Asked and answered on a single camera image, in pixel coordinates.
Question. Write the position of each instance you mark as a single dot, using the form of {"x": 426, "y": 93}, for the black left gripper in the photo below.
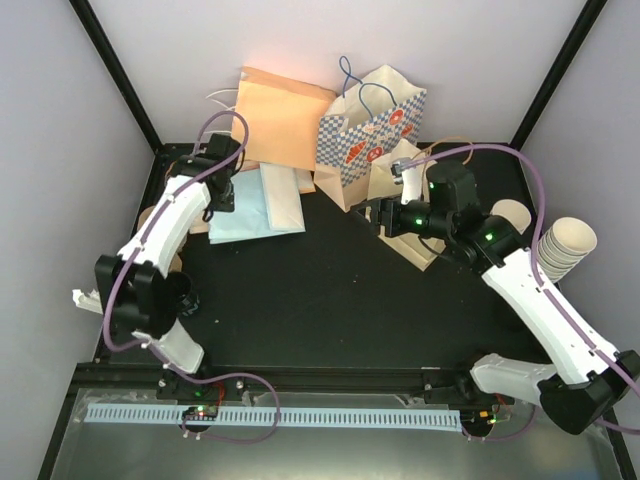
{"x": 223, "y": 206}

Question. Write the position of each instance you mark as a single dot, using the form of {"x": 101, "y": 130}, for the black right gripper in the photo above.
{"x": 386, "y": 207}

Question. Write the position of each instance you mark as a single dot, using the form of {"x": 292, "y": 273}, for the beige kraft paper bag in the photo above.
{"x": 419, "y": 252}

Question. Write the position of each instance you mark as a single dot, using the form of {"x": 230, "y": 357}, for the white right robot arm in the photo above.
{"x": 586, "y": 375}

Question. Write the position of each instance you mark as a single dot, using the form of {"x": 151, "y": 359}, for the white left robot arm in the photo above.
{"x": 138, "y": 289}

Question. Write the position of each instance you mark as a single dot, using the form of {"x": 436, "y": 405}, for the flat brown paper bags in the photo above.
{"x": 300, "y": 182}

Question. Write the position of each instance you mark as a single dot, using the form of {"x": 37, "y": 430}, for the light blue paper bag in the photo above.
{"x": 267, "y": 204}

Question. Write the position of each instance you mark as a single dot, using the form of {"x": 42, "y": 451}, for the blue checkered paper bag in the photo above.
{"x": 366, "y": 121}

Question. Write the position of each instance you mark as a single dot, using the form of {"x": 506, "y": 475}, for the orange paper bag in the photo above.
{"x": 283, "y": 117}

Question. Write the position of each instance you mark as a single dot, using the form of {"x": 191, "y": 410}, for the black cup with white print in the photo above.
{"x": 186, "y": 298}

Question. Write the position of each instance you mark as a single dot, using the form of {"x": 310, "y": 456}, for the short white cup stack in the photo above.
{"x": 515, "y": 212}

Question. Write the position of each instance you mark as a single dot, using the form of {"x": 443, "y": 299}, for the tall white cup stack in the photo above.
{"x": 563, "y": 246}

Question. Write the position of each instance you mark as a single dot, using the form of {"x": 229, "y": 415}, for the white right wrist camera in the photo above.
{"x": 411, "y": 180}

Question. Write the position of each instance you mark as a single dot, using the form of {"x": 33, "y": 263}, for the black frame post right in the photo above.
{"x": 572, "y": 44}

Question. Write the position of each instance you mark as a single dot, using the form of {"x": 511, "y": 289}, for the black frame post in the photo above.
{"x": 572, "y": 44}
{"x": 100, "y": 40}

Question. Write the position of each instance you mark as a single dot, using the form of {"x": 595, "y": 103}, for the black frame post left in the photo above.
{"x": 100, "y": 40}

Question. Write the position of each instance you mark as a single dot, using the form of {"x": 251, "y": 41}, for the light blue cable duct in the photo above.
{"x": 291, "y": 417}

